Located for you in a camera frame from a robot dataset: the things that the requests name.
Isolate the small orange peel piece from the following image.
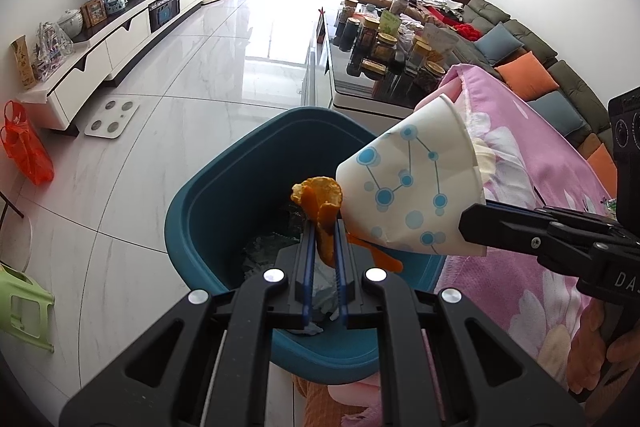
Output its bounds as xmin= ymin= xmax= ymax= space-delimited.
xmin=347 ymin=234 xmax=404 ymax=271

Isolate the blue-grey cushion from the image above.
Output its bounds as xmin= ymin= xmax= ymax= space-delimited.
xmin=527 ymin=93 xmax=586 ymax=138
xmin=474 ymin=22 xmax=528 ymax=66

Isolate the white tv cabinet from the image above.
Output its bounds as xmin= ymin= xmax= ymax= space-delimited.
xmin=17 ymin=0 xmax=207 ymax=138

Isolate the green packet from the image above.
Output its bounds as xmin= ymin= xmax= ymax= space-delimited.
xmin=378 ymin=13 xmax=403 ymax=38

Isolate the white ceramic lidded jar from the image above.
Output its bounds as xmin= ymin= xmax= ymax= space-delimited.
xmin=57 ymin=9 xmax=83 ymax=38

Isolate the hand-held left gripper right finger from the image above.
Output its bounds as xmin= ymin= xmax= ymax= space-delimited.
xmin=334 ymin=218 xmax=586 ymax=427

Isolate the wooden photo frame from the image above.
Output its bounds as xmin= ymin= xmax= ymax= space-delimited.
xmin=81 ymin=0 xmax=108 ymax=28

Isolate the green plastic stool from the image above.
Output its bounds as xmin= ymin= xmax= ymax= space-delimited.
xmin=0 ymin=264 xmax=56 ymax=353

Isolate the white blue-dotted paper cup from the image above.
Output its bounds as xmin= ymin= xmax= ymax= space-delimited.
xmin=336 ymin=94 xmax=487 ymax=256

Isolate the red cloth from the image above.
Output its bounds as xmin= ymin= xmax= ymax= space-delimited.
xmin=452 ymin=23 xmax=483 ymax=42

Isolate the yellow-green printed box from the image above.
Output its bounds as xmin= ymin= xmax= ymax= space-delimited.
xmin=11 ymin=36 xmax=37 ymax=90

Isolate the beige paper bag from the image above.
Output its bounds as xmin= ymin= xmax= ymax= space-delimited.
xmin=425 ymin=24 xmax=458 ymax=68

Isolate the orange cushion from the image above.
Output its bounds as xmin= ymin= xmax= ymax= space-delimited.
xmin=495 ymin=52 xmax=560 ymax=102
xmin=587 ymin=147 xmax=618 ymax=198

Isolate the glass coffee table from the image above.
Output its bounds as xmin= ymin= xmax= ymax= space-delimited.
xmin=300 ymin=9 xmax=421 ymax=120

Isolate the white bathroom scale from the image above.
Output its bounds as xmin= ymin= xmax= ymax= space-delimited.
xmin=84 ymin=99 xmax=141 ymax=139

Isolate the clear bag of toys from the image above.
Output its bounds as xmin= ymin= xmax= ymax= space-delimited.
xmin=32 ymin=23 xmax=75 ymax=80

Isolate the pink floral blanket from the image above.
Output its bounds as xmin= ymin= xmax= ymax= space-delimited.
xmin=295 ymin=63 xmax=621 ymax=427

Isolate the teal plastic waste bin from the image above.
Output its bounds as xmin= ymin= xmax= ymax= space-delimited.
xmin=165 ymin=107 xmax=448 ymax=385

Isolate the person's right hand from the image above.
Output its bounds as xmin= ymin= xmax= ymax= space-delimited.
xmin=567 ymin=294 xmax=640 ymax=413

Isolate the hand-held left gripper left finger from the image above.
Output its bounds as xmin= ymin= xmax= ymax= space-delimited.
xmin=59 ymin=219 xmax=318 ymax=427

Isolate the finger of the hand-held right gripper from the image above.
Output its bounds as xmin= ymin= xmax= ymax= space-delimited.
xmin=458 ymin=203 xmax=596 ymax=265
xmin=482 ymin=201 xmax=616 ymax=225

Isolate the olive green sofa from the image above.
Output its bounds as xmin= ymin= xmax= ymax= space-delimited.
xmin=452 ymin=0 xmax=618 ymax=198

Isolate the red plastic bag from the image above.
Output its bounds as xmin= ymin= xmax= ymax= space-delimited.
xmin=0 ymin=101 xmax=55 ymax=186

